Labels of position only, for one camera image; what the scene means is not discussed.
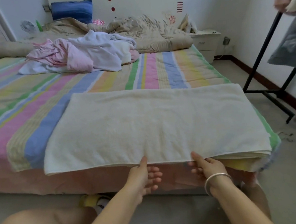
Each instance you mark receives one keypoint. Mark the blue pillow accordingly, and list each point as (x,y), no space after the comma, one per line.
(72,12)

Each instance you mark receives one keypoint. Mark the beige quilt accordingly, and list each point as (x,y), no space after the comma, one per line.
(150,34)

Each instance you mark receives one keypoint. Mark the pink patterned pillow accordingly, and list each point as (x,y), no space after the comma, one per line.
(98,22)

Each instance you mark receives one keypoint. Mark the cream fleece blanket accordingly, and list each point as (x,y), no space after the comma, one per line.
(126,52)

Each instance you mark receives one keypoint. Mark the green bottle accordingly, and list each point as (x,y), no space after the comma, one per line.
(40,26)

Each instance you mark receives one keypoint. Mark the person's left hand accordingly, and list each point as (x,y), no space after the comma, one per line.
(144,179)

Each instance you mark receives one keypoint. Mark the black clothes rack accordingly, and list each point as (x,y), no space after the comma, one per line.
(262,48)

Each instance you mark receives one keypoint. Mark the dark brown baseboard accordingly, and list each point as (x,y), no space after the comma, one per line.
(255,75)

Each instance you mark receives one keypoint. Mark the grey hanging garment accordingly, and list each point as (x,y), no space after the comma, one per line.
(291,45)

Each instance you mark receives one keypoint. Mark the cream white towel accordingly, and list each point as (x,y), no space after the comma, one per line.
(149,126)

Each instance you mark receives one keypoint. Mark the wall switch plate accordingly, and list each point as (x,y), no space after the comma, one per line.
(46,8)

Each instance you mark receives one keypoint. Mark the person's right forearm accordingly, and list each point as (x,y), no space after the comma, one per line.
(243,211)

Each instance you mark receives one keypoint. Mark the striped pastel bed sheet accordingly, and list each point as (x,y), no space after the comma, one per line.
(57,99)

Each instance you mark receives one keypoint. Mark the small white desk fan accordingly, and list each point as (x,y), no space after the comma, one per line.
(28,27)

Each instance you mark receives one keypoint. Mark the white headboard with red dots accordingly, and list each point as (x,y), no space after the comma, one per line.
(141,0)

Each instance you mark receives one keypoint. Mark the person's right hand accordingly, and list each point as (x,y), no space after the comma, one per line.
(212,168)

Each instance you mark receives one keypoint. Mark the cream plush toy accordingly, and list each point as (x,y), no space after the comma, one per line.
(185,25)

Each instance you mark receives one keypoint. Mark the black wall plug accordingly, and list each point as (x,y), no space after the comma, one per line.
(226,40)

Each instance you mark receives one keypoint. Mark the white nightstand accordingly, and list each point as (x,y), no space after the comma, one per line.
(207,44)

